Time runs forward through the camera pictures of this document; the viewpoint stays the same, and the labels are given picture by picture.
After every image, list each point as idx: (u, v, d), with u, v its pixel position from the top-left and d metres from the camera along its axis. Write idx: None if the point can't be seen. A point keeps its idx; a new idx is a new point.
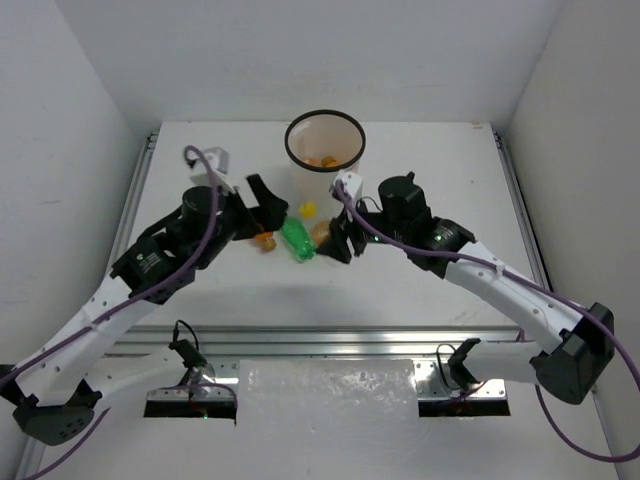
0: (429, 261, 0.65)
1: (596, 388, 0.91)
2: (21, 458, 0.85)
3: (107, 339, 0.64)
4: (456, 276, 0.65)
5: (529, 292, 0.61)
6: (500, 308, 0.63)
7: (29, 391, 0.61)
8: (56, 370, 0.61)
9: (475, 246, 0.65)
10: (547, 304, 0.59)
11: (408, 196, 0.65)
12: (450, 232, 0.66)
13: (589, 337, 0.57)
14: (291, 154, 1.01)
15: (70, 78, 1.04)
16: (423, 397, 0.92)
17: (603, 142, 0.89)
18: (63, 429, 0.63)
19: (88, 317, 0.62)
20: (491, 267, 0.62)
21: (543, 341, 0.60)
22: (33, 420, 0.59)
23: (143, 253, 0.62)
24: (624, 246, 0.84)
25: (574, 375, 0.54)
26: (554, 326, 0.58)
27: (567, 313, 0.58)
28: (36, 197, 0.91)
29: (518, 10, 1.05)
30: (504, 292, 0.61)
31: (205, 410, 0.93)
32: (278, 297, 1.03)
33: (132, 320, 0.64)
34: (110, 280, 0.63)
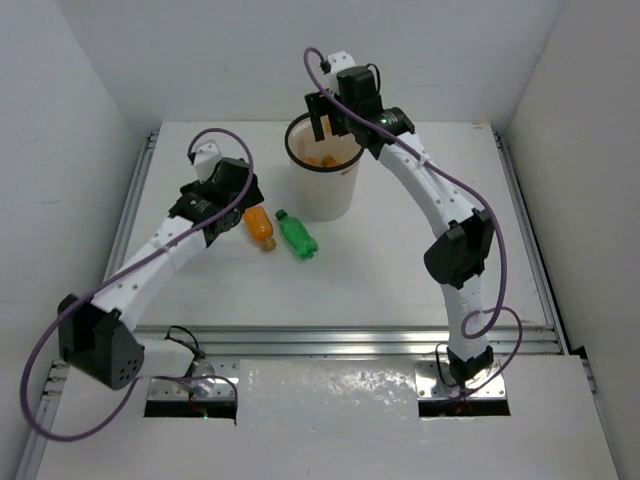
0: (368, 139, 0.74)
1: (596, 389, 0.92)
2: (21, 458, 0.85)
3: (169, 269, 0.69)
4: (387, 159, 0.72)
5: (439, 185, 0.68)
6: (413, 195, 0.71)
7: (107, 307, 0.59)
8: (136, 286, 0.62)
9: (411, 136, 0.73)
10: (449, 199, 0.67)
11: (359, 77, 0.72)
12: (396, 118, 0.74)
13: (474, 233, 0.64)
14: (291, 155, 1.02)
15: (70, 78, 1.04)
16: (424, 397, 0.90)
17: (603, 141, 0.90)
18: (124, 365, 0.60)
19: (158, 245, 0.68)
20: (416, 156, 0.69)
21: (436, 228, 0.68)
22: (119, 334, 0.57)
23: (195, 200, 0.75)
24: (624, 244, 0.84)
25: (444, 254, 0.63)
26: (446, 217, 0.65)
27: (461, 210, 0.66)
28: (36, 197, 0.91)
29: (518, 10, 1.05)
30: (419, 179, 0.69)
31: (205, 410, 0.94)
32: (277, 297, 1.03)
33: (187, 254, 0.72)
34: (170, 220, 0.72)
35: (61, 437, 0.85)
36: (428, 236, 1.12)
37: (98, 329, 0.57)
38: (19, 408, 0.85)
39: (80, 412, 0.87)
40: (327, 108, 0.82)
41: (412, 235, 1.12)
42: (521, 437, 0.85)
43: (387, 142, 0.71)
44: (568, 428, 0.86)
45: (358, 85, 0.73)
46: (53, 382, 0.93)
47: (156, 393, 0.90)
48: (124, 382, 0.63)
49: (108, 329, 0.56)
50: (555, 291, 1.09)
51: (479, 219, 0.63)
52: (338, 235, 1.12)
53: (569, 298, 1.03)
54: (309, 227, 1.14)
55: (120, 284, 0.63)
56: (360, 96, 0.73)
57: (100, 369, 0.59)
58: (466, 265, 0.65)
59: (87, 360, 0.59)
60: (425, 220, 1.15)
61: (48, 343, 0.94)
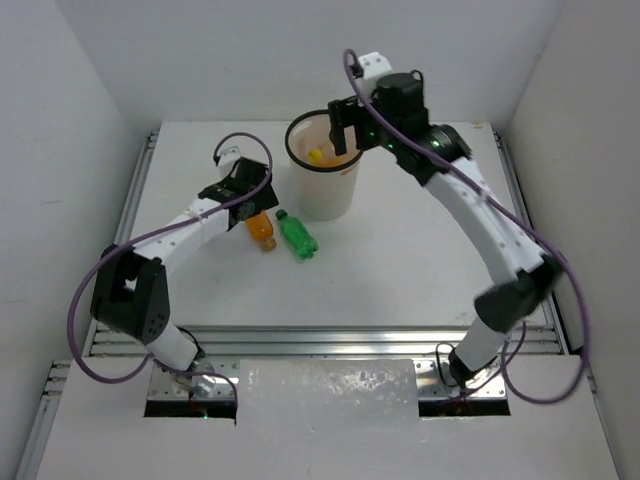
0: (417, 163, 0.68)
1: (596, 389, 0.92)
2: (21, 458, 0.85)
3: (198, 239, 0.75)
4: (439, 189, 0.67)
5: (502, 224, 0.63)
6: (471, 234, 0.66)
7: (148, 256, 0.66)
8: (173, 244, 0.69)
9: (467, 163, 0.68)
10: (515, 241, 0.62)
11: (405, 89, 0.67)
12: (447, 140, 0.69)
13: (541, 280, 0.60)
14: (291, 154, 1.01)
15: (70, 78, 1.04)
16: (424, 397, 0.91)
17: (602, 142, 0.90)
18: (154, 317, 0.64)
19: (194, 214, 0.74)
20: (476, 190, 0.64)
21: (499, 277, 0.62)
22: (161, 279, 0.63)
23: (221, 189, 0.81)
24: (623, 243, 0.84)
25: (511, 307, 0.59)
26: (512, 263, 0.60)
27: (529, 254, 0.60)
28: (36, 197, 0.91)
29: (518, 10, 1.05)
30: (479, 217, 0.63)
31: (205, 410, 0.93)
32: (277, 297, 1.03)
33: (214, 230, 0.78)
34: (199, 200, 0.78)
35: (61, 438, 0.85)
36: (428, 235, 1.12)
37: (142, 271, 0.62)
38: (19, 408, 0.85)
39: (80, 412, 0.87)
40: (354, 117, 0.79)
41: (411, 235, 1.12)
42: (521, 437, 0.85)
43: (441, 171, 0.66)
44: (567, 429, 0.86)
45: (403, 99, 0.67)
46: (53, 382, 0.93)
47: (156, 393, 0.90)
48: (150, 336, 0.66)
49: (152, 270, 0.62)
50: (555, 291, 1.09)
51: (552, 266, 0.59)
52: (339, 235, 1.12)
53: (568, 298, 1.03)
54: (309, 227, 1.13)
55: (159, 240, 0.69)
56: (405, 109, 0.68)
57: (132, 314, 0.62)
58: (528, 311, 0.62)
59: (122, 306, 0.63)
60: (425, 220, 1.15)
61: (49, 342, 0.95)
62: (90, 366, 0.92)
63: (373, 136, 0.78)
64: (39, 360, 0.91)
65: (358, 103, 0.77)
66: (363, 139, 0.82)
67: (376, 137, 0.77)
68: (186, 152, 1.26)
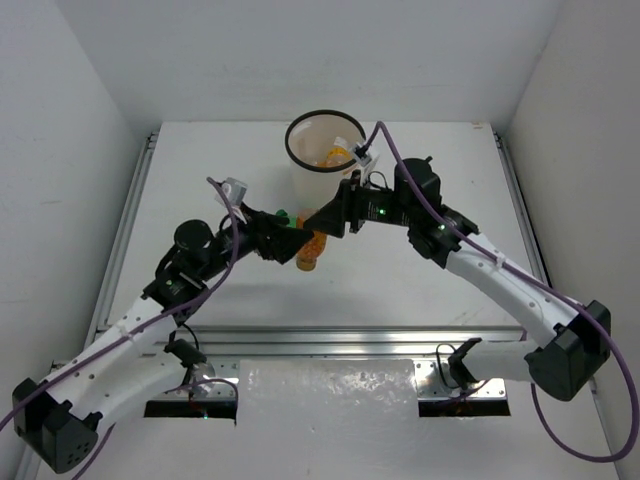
0: (432, 250, 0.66)
1: (595, 388, 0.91)
2: (22, 457, 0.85)
3: (133, 356, 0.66)
4: (458, 266, 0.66)
5: (527, 284, 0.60)
6: (498, 300, 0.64)
7: (58, 399, 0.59)
8: (91, 377, 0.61)
9: (478, 237, 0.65)
10: (544, 297, 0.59)
11: (425, 184, 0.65)
12: (455, 223, 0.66)
13: (586, 333, 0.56)
14: (291, 154, 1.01)
15: (70, 77, 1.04)
16: (423, 397, 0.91)
17: (603, 142, 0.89)
18: (71, 450, 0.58)
19: (124, 330, 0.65)
20: (491, 258, 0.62)
21: (538, 337, 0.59)
22: (64, 425, 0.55)
23: (171, 280, 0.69)
24: (624, 243, 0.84)
25: (564, 369, 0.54)
26: (549, 320, 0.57)
27: (564, 309, 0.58)
28: (36, 197, 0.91)
29: (518, 10, 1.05)
30: (501, 283, 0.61)
31: (205, 410, 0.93)
32: (278, 297, 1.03)
33: (157, 337, 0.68)
34: (141, 301, 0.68)
35: None
36: None
37: (46, 419, 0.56)
38: None
39: None
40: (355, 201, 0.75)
41: None
42: (521, 436, 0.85)
43: (454, 248, 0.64)
44: (566, 427, 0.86)
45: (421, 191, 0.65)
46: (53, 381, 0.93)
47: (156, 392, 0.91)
48: (66, 464, 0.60)
49: (58, 420, 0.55)
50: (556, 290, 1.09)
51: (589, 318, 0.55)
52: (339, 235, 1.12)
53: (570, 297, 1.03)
54: None
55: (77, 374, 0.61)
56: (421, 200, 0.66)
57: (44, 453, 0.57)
58: (588, 371, 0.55)
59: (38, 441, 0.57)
60: None
61: (48, 342, 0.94)
62: None
63: (382, 215, 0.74)
64: (39, 359, 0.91)
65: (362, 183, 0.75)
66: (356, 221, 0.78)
67: (385, 216, 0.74)
68: (186, 153, 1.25)
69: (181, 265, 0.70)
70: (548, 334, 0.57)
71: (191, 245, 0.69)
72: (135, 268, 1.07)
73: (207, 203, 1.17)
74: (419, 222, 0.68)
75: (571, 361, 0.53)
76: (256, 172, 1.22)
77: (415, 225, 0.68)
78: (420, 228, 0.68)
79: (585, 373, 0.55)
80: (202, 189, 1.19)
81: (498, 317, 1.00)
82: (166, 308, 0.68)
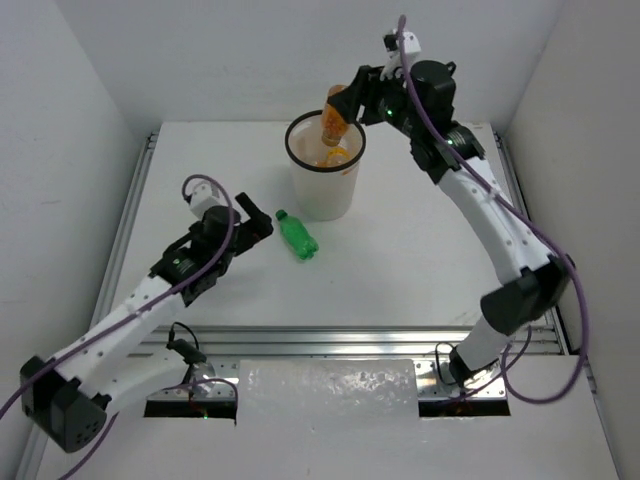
0: (430, 160, 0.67)
1: (596, 388, 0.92)
2: (21, 457, 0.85)
3: (141, 333, 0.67)
4: (450, 186, 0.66)
5: (510, 223, 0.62)
6: (478, 230, 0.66)
7: (68, 376, 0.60)
8: (100, 355, 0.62)
9: (480, 163, 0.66)
10: (521, 239, 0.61)
11: (437, 86, 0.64)
12: (462, 140, 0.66)
13: (547, 279, 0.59)
14: (291, 154, 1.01)
15: (69, 76, 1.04)
16: (423, 397, 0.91)
17: (604, 142, 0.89)
18: (81, 431, 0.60)
19: (132, 307, 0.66)
20: (487, 188, 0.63)
21: (502, 273, 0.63)
22: (71, 405, 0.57)
23: (178, 259, 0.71)
24: (625, 243, 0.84)
25: (515, 307, 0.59)
26: (518, 261, 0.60)
27: (534, 254, 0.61)
28: (36, 196, 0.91)
29: (518, 11, 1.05)
30: (487, 215, 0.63)
31: (205, 410, 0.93)
32: (278, 297, 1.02)
33: (164, 316, 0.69)
34: (149, 279, 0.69)
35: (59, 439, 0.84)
36: (428, 235, 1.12)
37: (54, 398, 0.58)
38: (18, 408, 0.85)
39: None
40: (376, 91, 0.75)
41: (412, 235, 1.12)
42: (522, 437, 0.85)
43: (453, 168, 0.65)
44: (568, 427, 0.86)
45: (435, 95, 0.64)
46: None
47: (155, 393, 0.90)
48: (80, 444, 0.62)
49: (66, 398, 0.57)
50: None
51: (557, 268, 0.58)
52: (339, 235, 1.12)
53: (570, 297, 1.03)
54: (309, 227, 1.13)
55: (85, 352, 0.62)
56: (433, 105, 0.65)
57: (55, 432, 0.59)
58: (534, 314, 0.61)
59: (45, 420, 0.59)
60: (425, 219, 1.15)
61: (48, 342, 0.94)
62: None
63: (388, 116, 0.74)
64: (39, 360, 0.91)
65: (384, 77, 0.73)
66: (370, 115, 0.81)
67: (391, 117, 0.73)
68: (186, 153, 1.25)
69: (198, 244, 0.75)
70: (513, 273, 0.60)
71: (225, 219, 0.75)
72: (134, 268, 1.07)
73: None
74: (423, 132, 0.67)
75: (524, 301, 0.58)
76: (256, 172, 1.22)
77: (417, 135, 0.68)
78: (424, 137, 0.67)
79: (531, 315, 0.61)
80: None
81: None
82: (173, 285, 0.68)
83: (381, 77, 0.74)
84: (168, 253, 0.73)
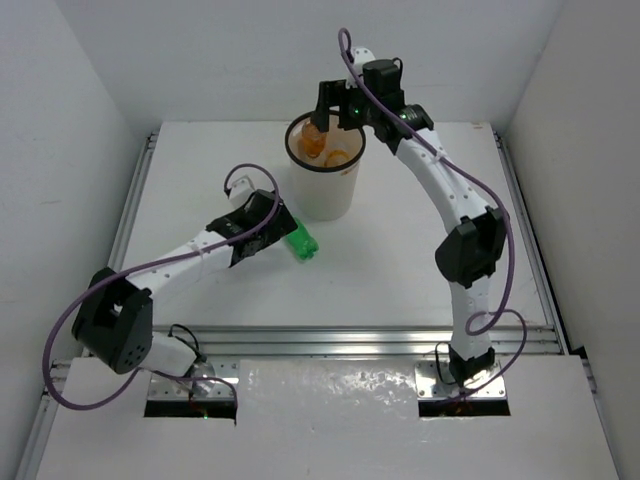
0: (388, 134, 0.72)
1: (596, 388, 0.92)
2: (22, 457, 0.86)
3: (196, 272, 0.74)
4: (404, 153, 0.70)
5: (454, 180, 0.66)
6: (429, 192, 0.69)
7: (138, 287, 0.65)
8: (168, 274, 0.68)
9: (429, 132, 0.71)
10: (463, 194, 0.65)
11: (384, 72, 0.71)
12: (415, 116, 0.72)
13: (487, 229, 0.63)
14: (291, 154, 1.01)
15: (69, 76, 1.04)
16: (424, 397, 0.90)
17: (603, 142, 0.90)
18: (131, 349, 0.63)
19: (195, 247, 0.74)
20: (433, 150, 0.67)
21: (448, 226, 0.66)
22: (144, 312, 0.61)
23: (230, 224, 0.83)
24: (624, 242, 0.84)
25: (457, 253, 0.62)
26: (459, 212, 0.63)
27: (475, 206, 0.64)
28: (37, 197, 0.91)
29: (518, 11, 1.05)
30: (434, 176, 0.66)
31: (205, 410, 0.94)
32: (278, 297, 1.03)
33: (212, 266, 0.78)
34: (206, 233, 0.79)
35: (60, 439, 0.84)
36: (428, 235, 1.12)
37: (128, 300, 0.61)
38: (19, 408, 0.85)
39: (79, 413, 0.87)
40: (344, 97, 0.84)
41: (412, 235, 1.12)
42: (522, 437, 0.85)
43: (405, 136, 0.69)
44: (568, 427, 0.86)
45: (383, 79, 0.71)
46: (53, 382, 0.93)
47: (156, 392, 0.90)
48: (124, 367, 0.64)
49: (139, 301, 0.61)
50: (556, 291, 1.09)
51: (493, 217, 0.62)
52: (338, 235, 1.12)
53: (570, 298, 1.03)
54: (309, 227, 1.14)
55: (153, 271, 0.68)
56: (383, 89, 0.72)
57: (110, 343, 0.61)
58: (478, 263, 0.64)
59: (103, 330, 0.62)
60: (425, 219, 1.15)
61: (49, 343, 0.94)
62: (89, 366, 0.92)
63: (356, 115, 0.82)
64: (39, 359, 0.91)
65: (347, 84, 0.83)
66: (345, 119, 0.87)
67: (358, 115, 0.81)
68: (186, 153, 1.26)
69: (244, 216, 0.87)
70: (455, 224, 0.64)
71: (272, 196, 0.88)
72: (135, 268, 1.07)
73: (206, 203, 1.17)
74: (381, 114, 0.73)
75: (463, 245, 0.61)
76: (256, 172, 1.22)
77: (376, 117, 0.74)
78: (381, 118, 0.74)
79: (474, 263, 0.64)
80: (201, 189, 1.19)
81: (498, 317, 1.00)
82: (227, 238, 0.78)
83: (347, 86, 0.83)
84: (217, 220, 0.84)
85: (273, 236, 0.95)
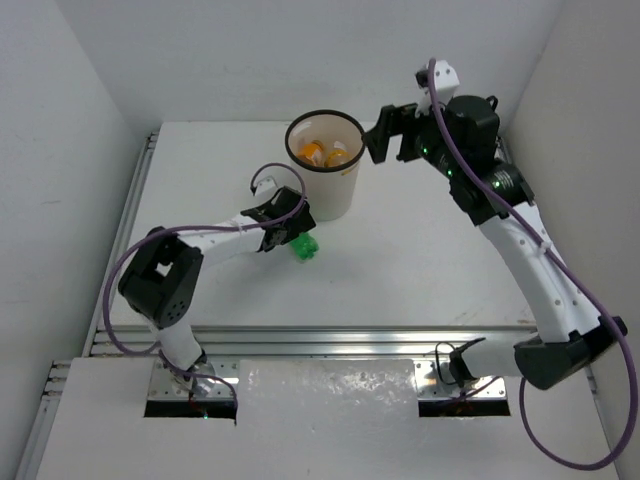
0: (474, 199, 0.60)
1: (596, 389, 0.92)
2: (22, 457, 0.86)
3: (231, 248, 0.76)
4: (493, 232, 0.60)
5: (560, 279, 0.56)
6: (522, 284, 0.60)
7: (189, 244, 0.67)
8: (213, 241, 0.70)
9: (530, 209, 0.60)
10: (571, 299, 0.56)
11: (479, 121, 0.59)
12: (509, 179, 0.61)
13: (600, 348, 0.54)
14: (291, 154, 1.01)
15: (69, 76, 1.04)
16: (424, 397, 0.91)
17: (603, 142, 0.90)
18: (177, 303, 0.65)
19: (236, 223, 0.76)
20: (538, 240, 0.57)
21: (546, 332, 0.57)
22: (195, 265, 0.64)
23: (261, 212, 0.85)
24: (625, 243, 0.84)
25: (557, 373, 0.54)
26: (567, 325, 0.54)
27: (586, 318, 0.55)
28: (37, 197, 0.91)
29: (518, 11, 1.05)
30: (536, 272, 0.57)
31: (205, 410, 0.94)
32: (278, 297, 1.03)
33: (243, 247, 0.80)
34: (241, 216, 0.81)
35: (60, 439, 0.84)
36: (428, 235, 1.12)
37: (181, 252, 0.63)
38: (19, 408, 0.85)
39: (79, 413, 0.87)
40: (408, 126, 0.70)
41: (413, 235, 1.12)
42: (522, 437, 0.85)
43: (501, 214, 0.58)
44: (568, 427, 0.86)
45: (476, 131, 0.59)
46: (54, 382, 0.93)
47: (155, 392, 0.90)
48: (165, 323, 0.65)
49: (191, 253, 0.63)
50: None
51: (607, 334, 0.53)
52: (338, 235, 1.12)
53: None
54: None
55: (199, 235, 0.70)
56: (473, 141, 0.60)
57: (159, 292, 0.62)
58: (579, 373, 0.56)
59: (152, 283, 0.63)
60: (426, 220, 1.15)
61: (48, 343, 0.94)
62: (90, 367, 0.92)
63: (424, 153, 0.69)
64: (39, 359, 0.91)
65: (416, 113, 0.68)
66: (406, 150, 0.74)
67: (426, 155, 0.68)
68: (186, 153, 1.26)
69: (271, 208, 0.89)
70: (561, 336, 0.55)
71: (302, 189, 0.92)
72: None
73: (206, 202, 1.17)
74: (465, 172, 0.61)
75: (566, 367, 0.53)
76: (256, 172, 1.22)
77: (456, 171, 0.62)
78: (465, 176, 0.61)
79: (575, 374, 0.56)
80: (201, 189, 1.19)
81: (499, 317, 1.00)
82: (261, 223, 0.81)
83: (416, 113, 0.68)
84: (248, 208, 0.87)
85: (296, 228, 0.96)
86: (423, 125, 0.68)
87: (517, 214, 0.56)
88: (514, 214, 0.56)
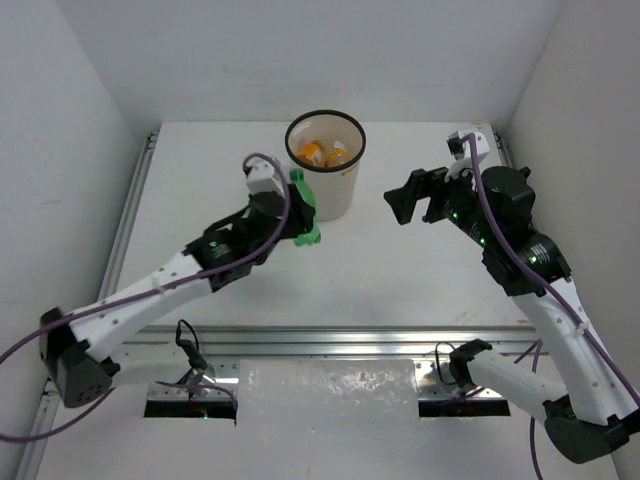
0: (509, 274, 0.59)
1: None
2: (20, 461, 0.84)
3: (161, 307, 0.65)
4: (528, 306, 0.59)
5: (598, 361, 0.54)
6: (555, 359, 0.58)
7: (79, 336, 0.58)
8: (115, 322, 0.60)
9: (567, 285, 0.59)
10: (608, 382, 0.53)
11: (515, 197, 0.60)
12: (545, 253, 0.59)
13: (635, 432, 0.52)
14: (291, 154, 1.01)
15: (69, 76, 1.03)
16: (423, 397, 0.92)
17: (603, 143, 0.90)
18: (83, 390, 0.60)
19: (158, 282, 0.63)
20: (575, 320, 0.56)
21: (580, 411, 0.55)
22: (86, 363, 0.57)
23: (216, 242, 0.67)
24: (624, 242, 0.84)
25: (594, 451, 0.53)
26: (605, 409, 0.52)
27: (622, 402, 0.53)
28: (36, 196, 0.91)
29: (518, 12, 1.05)
30: (573, 351, 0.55)
31: (205, 410, 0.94)
32: (279, 298, 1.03)
33: (190, 294, 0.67)
34: (181, 256, 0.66)
35: (60, 439, 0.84)
36: (429, 235, 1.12)
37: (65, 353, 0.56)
38: (19, 409, 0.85)
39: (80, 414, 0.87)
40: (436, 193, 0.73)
41: (412, 235, 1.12)
42: (522, 437, 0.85)
43: (537, 291, 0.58)
44: None
45: (510, 206, 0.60)
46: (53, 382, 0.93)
47: (156, 392, 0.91)
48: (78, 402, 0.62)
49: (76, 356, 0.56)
50: None
51: None
52: (339, 234, 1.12)
53: None
54: None
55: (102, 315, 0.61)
56: (508, 215, 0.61)
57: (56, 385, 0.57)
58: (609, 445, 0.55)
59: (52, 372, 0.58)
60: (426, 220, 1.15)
61: None
62: None
63: (455, 219, 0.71)
64: (39, 360, 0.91)
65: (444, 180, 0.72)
66: (433, 214, 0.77)
67: (457, 220, 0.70)
68: (186, 153, 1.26)
69: (236, 229, 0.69)
70: (598, 419, 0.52)
71: (267, 207, 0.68)
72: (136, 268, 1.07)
73: (206, 202, 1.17)
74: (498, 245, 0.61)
75: (603, 448, 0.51)
76: None
77: (488, 242, 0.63)
78: (499, 249, 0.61)
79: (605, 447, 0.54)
80: (201, 189, 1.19)
81: (499, 317, 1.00)
82: (203, 269, 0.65)
83: (445, 180, 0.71)
84: (210, 231, 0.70)
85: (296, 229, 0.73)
86: (451, 193, 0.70)
87: (555, 292, 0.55)
88: (552, 293, 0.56)
